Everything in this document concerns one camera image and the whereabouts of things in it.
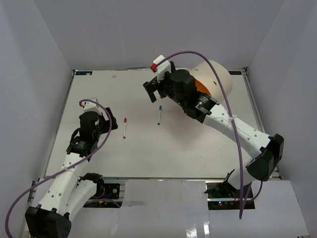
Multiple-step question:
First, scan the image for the cream round drawer cabinet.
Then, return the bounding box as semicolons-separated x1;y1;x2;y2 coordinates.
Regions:
190;59;234;100

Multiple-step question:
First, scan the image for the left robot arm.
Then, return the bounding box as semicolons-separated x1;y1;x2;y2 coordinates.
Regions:
25;102;118;238

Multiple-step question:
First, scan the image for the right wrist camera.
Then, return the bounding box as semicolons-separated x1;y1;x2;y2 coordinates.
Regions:
150;55;175;83

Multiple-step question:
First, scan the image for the pink top drawer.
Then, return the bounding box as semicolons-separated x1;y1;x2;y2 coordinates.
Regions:
195;79;211;95

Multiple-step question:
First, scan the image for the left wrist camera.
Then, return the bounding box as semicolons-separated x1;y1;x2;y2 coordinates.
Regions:
79;101;101;114

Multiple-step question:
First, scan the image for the blue cap white marker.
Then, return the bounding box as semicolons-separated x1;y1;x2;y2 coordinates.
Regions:
157;105;162;125

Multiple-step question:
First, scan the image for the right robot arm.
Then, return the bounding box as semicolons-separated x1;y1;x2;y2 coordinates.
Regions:
143;69;284;198

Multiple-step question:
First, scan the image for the dark XDOF logo sticker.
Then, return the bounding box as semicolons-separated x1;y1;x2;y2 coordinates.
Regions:
229;71;242;75

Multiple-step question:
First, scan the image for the red cap marker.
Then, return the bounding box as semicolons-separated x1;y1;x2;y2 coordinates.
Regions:
123;118;127;139

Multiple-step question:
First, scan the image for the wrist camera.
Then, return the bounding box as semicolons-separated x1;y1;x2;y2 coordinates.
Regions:
150;55;175;83
79;101;101;114

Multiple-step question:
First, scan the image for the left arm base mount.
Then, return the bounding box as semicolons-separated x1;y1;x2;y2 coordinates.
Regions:
84;182;125;208

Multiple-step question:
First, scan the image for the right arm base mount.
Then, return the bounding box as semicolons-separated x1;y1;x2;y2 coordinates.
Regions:
203;169;256;210

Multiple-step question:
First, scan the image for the left XDOF logo sticker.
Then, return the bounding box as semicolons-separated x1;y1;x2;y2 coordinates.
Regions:
75;71;93;75

